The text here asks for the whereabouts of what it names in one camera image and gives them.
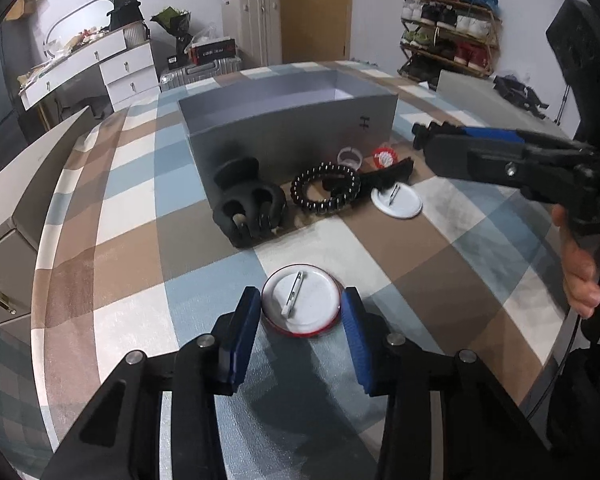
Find red white bead charm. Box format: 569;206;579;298
373;145;399;169

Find red-rimmed white pin badge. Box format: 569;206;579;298
261;263;341;338

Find clear ring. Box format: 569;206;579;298
337;146;365;170

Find black beaded bracelet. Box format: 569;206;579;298
289;160;361;217

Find large black hair claw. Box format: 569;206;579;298
212;157;287;249

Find person's right hand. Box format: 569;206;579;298
552;205;600;320

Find shoe rack with shoes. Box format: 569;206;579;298
399;0;501;87

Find plaid bed cover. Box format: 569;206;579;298
31;62;570;479

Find grey open cardboard box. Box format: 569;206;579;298
178;70;398;206

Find wooden door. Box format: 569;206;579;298
280;0;352;63

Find white upright suitcase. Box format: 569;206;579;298
222;0;283;68

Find black red box on suitcase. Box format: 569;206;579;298
185;37;236;66

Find silver suitcase lying flat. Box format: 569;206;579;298
159;56;242;91

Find beige nightstand left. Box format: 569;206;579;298
0;107;95;325

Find black flower bouquet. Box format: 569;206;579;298
150;6;193;55

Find white drawer unit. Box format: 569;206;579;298
99;41;160;112

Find black bag on desk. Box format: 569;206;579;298
107;0;144;32

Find white vanity desk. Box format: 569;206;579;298
19;29;126;110

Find oval vanity mirror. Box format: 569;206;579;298
42;0;114;56

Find black straps on nightstand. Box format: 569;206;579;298
492;74;551;120

